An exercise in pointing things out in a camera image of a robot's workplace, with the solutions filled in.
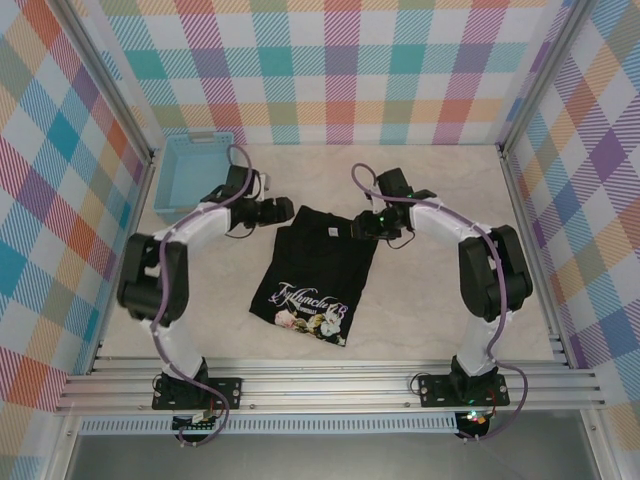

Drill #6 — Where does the black floral print t-shirt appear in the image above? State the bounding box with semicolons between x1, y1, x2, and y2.
248;204;377;348

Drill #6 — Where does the light blue plastic basket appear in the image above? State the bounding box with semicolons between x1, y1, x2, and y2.
152;131;236;225

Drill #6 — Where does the small electronics board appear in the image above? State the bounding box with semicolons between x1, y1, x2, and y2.
172;412;220;435
457;409;492;430

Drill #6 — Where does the grey metal sheet panel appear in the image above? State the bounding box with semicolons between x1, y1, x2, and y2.
64;432;601;480

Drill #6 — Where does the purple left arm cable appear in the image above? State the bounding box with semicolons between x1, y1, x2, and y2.
149;144;254;448

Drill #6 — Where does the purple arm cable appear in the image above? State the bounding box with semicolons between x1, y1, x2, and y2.
351;162;530;444
149;144;254;448

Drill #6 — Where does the aluminium side rail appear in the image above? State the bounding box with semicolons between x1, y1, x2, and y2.
67;147;162;379
497;143;576;369

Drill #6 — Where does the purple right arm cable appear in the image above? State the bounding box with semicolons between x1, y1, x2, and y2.
351;162;530;444

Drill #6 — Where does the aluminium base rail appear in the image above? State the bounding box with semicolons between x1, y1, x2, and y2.
54;357;609;414

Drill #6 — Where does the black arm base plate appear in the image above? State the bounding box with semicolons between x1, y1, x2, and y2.
418;372;510;407
152;377;244;412

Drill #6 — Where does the aluminium frame post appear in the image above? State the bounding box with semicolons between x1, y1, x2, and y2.
496;0;597;154
58;0;164;164

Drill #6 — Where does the white slotted cable duct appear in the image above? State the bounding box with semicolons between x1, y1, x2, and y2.
79;412;459;435

